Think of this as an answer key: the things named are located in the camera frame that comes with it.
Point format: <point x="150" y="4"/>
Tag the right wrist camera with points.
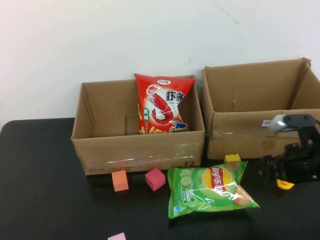
<point x="295" y="121"/>

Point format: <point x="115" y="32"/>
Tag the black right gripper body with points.
<point x="302" y="162"/>

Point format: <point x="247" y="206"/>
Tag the cardboard box with F2 print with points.
<point x="140" y="150"/>

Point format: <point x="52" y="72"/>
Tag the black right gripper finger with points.
<point x="271" y="176"/>
<point x="273" y="161"/>

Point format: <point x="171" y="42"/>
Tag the cardboard box with white label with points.
<point x="240" y="140"/>

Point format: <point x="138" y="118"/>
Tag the white handwritten label sticker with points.
<point x="265" y="123"/>

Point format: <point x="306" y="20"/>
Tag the orange foam cube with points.
<point x="120" y="181"/>

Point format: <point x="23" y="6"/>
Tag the light pink foam cube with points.
<point x="117" y="237"/>

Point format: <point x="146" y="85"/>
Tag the yellow foam cube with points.
<point x="232" y="158"/>

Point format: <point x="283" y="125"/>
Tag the magenta foam cube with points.
<point x="155" y="178"/>

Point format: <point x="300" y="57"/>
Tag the red shrimp snack bag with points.
<point x="160" y="105"/>

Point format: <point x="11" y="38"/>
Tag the yellow rubber duck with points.
<point x="285" y="185"/>

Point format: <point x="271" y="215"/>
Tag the green potato chips bag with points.
<point x="200" y="197"/>

